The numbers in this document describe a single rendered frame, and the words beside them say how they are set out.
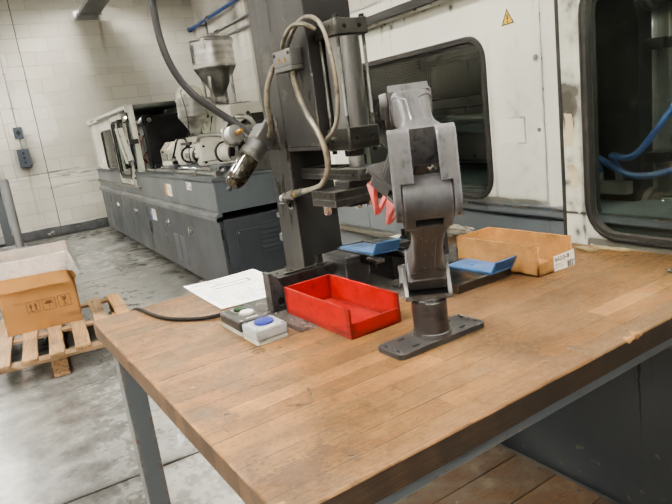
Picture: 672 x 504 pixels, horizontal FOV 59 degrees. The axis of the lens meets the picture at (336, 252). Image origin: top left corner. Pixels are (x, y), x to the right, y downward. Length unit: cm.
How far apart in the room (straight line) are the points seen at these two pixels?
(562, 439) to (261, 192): 312
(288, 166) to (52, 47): 914
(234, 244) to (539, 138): 307
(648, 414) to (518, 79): 99
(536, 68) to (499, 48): 15
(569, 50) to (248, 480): 131
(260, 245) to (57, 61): 660
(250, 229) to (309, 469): 385
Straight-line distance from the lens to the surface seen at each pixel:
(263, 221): 458
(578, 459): 207
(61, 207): 1047
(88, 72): 1059
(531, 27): 184
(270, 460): 80
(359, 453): 78
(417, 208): 81
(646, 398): 180
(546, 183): 184
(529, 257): 140
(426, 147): 84
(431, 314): 104
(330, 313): 116
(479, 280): 136
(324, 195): 137
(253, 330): 116
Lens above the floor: 131
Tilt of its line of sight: 13 degrees down
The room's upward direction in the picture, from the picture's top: 8 degrees counter-clockwise
